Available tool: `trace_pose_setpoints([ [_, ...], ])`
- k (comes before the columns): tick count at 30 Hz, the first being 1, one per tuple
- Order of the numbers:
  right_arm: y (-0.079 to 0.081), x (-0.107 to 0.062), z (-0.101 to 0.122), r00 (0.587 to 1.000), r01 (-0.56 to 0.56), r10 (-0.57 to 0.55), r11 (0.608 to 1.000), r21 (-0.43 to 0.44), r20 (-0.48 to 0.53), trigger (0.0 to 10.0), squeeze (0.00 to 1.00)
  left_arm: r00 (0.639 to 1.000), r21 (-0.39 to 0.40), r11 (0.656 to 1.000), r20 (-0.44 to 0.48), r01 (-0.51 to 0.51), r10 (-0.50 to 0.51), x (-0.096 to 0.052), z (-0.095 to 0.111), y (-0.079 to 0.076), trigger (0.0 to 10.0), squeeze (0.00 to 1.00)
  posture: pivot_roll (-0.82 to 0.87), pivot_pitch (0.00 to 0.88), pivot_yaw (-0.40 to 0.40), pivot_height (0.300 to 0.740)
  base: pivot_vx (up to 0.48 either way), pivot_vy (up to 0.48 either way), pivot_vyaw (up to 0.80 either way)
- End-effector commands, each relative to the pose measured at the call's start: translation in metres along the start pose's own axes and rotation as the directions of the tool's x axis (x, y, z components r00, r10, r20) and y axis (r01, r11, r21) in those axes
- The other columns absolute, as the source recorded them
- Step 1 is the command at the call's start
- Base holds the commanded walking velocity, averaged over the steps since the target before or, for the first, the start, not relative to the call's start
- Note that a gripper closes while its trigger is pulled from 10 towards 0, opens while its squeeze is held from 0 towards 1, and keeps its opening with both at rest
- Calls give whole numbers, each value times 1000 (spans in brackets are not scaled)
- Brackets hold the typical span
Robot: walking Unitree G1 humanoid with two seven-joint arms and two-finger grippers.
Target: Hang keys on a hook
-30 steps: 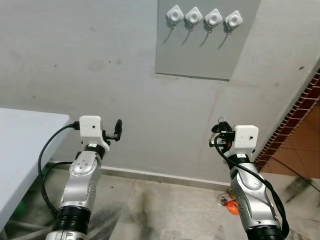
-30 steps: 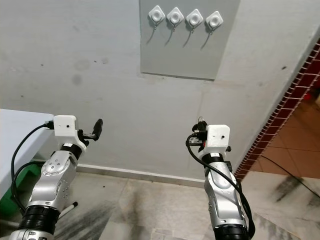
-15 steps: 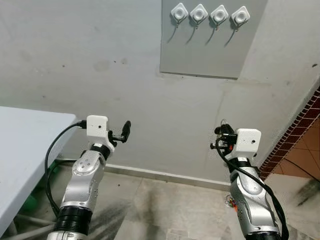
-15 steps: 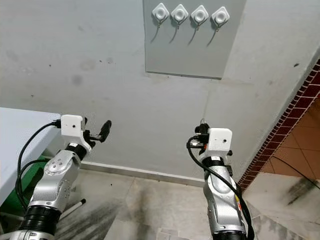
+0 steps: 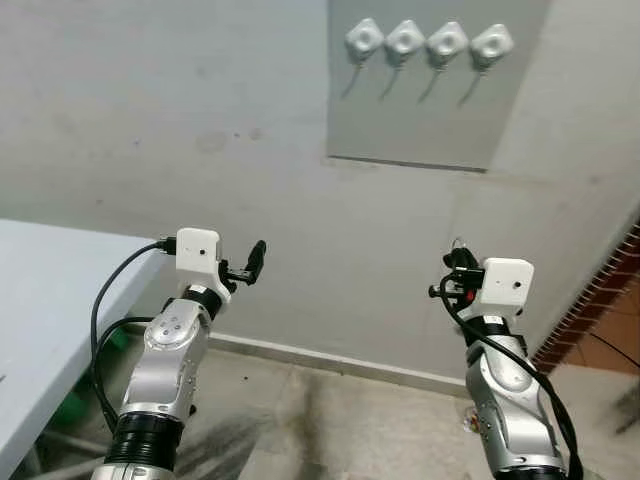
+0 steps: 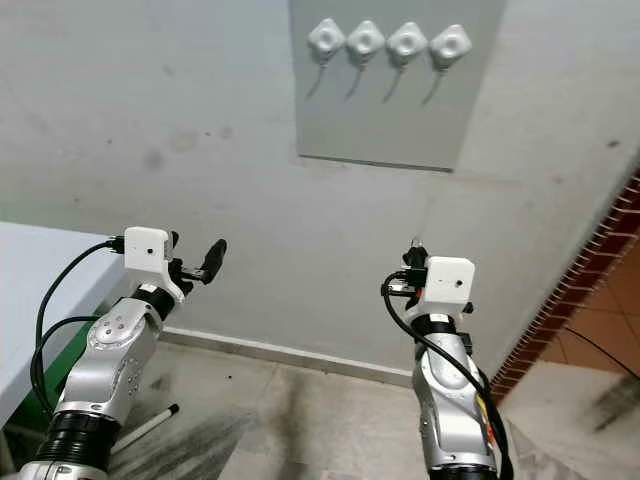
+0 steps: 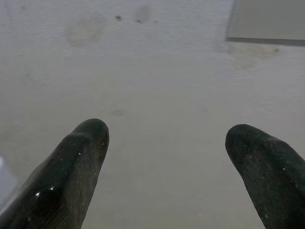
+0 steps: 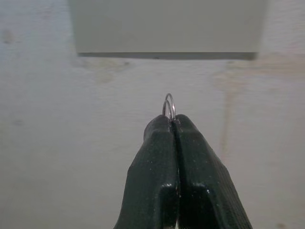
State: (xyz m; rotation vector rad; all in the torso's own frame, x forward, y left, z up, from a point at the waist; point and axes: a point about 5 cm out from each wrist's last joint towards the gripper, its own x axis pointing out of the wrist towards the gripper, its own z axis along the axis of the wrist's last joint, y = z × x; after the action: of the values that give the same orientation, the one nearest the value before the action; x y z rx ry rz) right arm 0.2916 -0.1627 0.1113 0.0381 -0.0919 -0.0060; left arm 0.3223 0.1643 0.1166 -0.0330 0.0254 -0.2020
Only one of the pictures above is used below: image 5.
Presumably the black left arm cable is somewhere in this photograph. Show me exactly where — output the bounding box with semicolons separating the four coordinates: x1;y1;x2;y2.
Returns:
90;238;179;433

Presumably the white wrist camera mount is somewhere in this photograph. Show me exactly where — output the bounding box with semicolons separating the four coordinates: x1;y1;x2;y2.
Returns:
175;228;233;302
478;258;535;317

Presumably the white wall hook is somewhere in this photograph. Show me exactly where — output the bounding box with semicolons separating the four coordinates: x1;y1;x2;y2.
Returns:
470;23;517;73
346;18;386;67
385;19;428;69
427;21;471;71

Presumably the black floor cable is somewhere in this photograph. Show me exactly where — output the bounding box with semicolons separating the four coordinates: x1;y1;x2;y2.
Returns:
590;333;640;368

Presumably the grey wall board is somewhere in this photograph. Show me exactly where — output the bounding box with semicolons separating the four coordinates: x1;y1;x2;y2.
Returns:
327;0;553;173

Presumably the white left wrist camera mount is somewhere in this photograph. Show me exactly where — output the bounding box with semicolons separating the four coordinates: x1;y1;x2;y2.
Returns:
175;228;233;302

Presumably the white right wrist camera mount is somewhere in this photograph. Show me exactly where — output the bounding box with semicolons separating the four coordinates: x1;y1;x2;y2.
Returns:
478;258;535;317

